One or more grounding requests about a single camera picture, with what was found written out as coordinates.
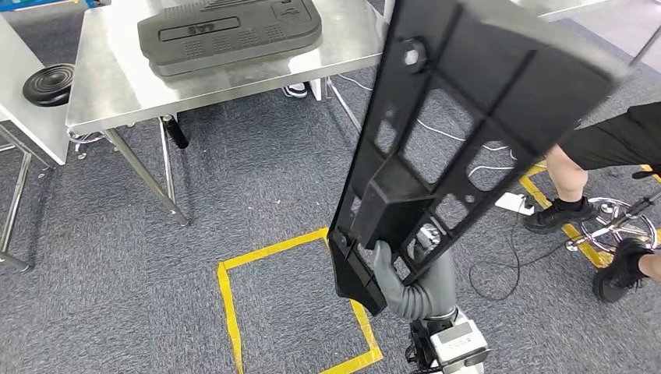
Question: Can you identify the person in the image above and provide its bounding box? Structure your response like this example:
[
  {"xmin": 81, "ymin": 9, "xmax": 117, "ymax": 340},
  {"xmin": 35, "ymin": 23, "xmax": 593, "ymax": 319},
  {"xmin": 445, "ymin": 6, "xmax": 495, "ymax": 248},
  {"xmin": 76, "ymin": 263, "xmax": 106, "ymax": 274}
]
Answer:
[{"xmin": 524, "ymin": 101, "xmax": 661, "ymax": 304}]

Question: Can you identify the white power cable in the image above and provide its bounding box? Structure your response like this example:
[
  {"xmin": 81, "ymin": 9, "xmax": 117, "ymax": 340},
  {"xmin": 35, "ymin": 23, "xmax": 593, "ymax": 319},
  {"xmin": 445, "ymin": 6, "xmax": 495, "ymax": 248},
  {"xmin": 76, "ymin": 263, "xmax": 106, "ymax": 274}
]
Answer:
[{"xmin": 338, "ymin": 74, "xmax": 518, "ymax": 179}]

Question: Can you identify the white table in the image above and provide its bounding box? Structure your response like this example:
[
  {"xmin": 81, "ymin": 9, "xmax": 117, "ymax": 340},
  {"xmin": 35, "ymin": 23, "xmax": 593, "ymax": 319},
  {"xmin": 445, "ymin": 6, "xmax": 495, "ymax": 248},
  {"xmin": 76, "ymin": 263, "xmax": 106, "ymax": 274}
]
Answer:
[{"xmin": 0, "ymin": 15, "xmax": 71, "ymax": 272}]

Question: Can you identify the yellow floor tape square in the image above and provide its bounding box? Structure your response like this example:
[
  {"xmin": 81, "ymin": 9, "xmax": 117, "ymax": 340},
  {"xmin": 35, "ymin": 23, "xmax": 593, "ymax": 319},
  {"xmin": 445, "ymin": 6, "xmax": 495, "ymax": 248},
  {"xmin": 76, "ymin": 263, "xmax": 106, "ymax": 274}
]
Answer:
[
  {"xmin": 217, "ymin": 227, "xmax": 384, "ymax": 374},
  {"xmin": 518, "ymin": 162, "xmax": 661, "ymax": 270}
]

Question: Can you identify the black cylinder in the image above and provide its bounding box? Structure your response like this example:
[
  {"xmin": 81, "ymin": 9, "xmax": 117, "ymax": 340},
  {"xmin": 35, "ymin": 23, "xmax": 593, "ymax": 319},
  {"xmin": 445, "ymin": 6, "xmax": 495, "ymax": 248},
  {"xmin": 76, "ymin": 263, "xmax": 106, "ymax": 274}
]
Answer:
[{"xmin": 161, "ymin": 114, "xmax": 190, "ymax": 150}]

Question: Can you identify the black round ribbed disc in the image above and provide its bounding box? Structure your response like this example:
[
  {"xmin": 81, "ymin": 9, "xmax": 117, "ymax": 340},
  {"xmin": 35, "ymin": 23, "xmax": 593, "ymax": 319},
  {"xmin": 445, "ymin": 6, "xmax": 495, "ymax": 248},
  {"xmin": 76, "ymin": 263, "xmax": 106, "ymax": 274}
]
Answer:
[{"xmin": 22, "ymin": 63, "xmax": 76, "ymax": 108}]

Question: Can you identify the large black engine cover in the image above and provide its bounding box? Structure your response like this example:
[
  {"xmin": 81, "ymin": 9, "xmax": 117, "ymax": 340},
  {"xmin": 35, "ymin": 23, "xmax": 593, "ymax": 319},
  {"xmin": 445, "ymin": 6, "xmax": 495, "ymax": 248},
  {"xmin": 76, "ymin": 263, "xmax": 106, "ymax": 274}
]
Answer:
[{"xmin": 137, "ymin": 0, "xmax": 323, "ymax": 79}]

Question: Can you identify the black plastic frame part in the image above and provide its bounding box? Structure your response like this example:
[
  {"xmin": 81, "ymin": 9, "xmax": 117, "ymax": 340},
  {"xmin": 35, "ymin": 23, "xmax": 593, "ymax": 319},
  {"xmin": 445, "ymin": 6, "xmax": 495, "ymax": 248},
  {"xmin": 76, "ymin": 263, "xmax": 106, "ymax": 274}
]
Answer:
[{"xmin": 327, "ymin": 0, "xmax": 628, "ymax": 317}]

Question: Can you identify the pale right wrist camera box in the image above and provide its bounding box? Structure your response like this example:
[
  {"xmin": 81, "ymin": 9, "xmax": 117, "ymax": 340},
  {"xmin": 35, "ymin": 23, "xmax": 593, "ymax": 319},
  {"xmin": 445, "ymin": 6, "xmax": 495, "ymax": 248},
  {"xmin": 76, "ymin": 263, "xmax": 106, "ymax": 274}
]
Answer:
[{"xmin": 429, "ymin": 320, "xmax": 492, "ymax": 372}]

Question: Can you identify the white power strip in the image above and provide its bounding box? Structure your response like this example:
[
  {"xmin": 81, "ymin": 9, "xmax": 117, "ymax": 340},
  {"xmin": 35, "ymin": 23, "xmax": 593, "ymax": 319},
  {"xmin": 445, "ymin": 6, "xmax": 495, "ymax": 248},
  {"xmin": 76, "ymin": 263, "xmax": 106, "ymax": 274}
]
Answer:
[{"xmin": 494, "ymin": 192, "xmax": 536, "ymax": 217}]

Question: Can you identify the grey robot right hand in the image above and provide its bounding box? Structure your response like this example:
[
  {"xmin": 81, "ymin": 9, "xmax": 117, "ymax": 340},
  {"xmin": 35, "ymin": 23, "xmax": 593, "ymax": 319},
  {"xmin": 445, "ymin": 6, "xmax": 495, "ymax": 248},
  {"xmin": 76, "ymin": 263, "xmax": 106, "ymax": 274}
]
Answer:
[{"xmin": 373, "ymin": 224, "xmax": 459, "ymax": 319}]

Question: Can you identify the stainless steel workbench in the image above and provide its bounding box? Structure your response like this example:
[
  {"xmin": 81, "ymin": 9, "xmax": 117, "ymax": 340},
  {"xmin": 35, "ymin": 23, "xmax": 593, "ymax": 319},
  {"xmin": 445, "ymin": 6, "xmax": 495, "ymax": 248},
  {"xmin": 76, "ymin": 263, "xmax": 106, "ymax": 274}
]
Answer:
[{"xmin": 65, "ymin": 0, "xmax": 388, "ymax": 228}]

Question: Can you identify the black floor cable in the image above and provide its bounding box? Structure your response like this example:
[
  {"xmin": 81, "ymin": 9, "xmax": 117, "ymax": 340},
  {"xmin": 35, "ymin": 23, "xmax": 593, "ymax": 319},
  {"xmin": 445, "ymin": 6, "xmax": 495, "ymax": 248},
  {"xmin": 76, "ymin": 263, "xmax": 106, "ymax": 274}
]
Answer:
[{"xmin": 468, "ymin": 198, "xmax": 569, "ymax": 302}]

